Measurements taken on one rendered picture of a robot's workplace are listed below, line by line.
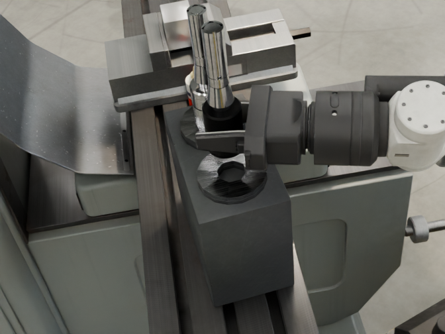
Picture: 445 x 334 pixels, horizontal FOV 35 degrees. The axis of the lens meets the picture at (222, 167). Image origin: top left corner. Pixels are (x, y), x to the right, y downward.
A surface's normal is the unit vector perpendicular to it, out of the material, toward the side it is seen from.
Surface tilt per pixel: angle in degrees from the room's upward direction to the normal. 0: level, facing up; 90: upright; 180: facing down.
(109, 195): 90
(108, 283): 90
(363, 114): 26
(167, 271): 0
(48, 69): 45
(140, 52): 0
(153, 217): 0
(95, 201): 90
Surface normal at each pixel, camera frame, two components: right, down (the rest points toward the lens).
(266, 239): 0.26, 0.68
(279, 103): -0.09, -0.68
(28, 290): 0.76, 0.40
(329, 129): -0.15, 0.11
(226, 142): -0.12, 0.72
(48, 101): 0.62, -0.62
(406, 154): -0.08, 0.93
